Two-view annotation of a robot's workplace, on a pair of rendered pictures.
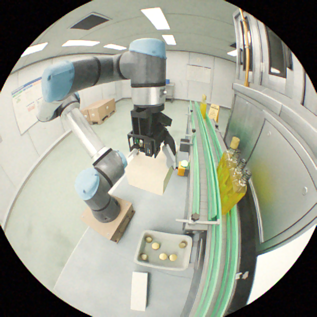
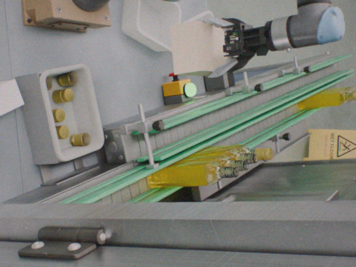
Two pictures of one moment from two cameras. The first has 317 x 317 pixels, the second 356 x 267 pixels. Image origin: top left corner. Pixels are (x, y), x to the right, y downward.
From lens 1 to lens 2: 1.13 m
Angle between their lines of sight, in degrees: 18
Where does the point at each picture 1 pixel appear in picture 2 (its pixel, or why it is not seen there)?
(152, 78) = (296, 39)
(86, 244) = not seen: outside the picture
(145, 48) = (323, 29)
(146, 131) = (247, 41)
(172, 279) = (11, 156)
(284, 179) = not seen: hidden behind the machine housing
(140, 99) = (276, 33)
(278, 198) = not seen: hidden behind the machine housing
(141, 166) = (202, 39)
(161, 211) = (101, 81)
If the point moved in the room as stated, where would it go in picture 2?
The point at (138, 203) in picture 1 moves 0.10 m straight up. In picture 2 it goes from (97, 31) to (124, 25)
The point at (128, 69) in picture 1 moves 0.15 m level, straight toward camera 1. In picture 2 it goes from (303, 15) to (284, 51)
